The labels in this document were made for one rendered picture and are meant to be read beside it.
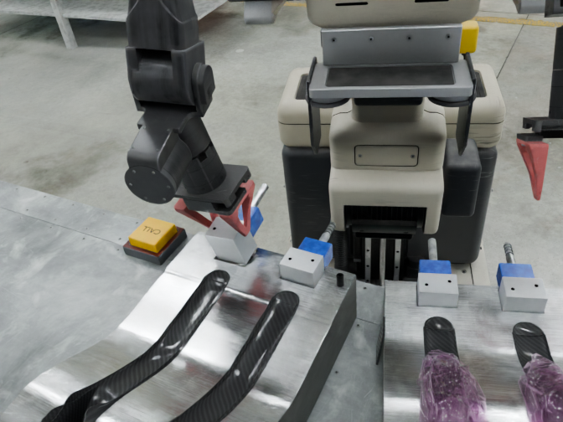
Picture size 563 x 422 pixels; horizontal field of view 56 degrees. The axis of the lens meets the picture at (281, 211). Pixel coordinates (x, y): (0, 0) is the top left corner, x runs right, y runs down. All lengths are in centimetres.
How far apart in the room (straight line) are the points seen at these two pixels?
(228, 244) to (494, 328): 36
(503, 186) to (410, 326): 177
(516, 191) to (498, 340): 173
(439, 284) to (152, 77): 44
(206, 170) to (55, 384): 29
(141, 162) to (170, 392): 26
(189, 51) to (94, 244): 54
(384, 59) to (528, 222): 146
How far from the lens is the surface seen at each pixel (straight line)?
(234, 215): 67
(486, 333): 73
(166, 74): 58
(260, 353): 67
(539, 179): 71
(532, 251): 215
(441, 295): 73
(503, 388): 64
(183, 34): 57
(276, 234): 215
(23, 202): 122
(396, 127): 103
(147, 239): 93
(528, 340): 74
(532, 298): 75
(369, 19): 93
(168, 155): 58
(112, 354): 70
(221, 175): 67
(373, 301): 82
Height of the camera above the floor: 142
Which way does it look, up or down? 39 degrees down
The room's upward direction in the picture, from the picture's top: 7 degrees counter-clockwise
